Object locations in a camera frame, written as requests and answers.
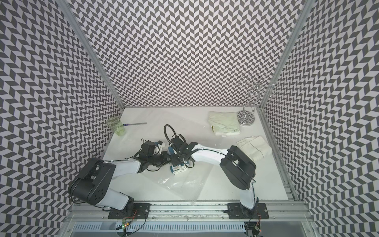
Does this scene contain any white towel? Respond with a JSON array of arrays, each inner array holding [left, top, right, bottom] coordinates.
[[237, 136, 272, 162]]

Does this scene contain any clear plastic vacuum bag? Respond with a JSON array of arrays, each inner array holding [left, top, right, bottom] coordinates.
[[139, 108, 235, 202]]

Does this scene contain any chrome wire mug stand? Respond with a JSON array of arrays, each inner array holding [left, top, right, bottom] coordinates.
[[237, 74, 278, 126]]

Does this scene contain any aluminium front rail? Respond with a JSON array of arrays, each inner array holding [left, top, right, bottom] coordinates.
[[65, 201, 314, 222]]

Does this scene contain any blue and beige towel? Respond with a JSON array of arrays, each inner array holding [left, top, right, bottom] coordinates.
[[168, 147, 189, 175]]

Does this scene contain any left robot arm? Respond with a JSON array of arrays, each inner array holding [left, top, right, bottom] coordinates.
[[68, 141, 169, 210]]

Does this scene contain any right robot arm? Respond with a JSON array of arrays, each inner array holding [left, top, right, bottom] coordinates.
[[169, 136, 258, 210]]

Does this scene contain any green glass cup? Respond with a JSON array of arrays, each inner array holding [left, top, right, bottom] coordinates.
[[106, 117, 126, 136]]

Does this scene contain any pale green folded towel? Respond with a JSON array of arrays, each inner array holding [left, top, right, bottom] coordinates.
[[208, 112, 240, 136]]

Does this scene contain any purple handled utensil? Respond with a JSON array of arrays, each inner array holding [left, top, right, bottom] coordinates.
[[123, 122, 147, 126]]

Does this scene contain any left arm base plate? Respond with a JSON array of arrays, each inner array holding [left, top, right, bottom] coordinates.
[[108, 202, 151, 220]]

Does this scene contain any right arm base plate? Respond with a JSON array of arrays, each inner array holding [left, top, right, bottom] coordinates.
[[224, 203, 269, 220]]

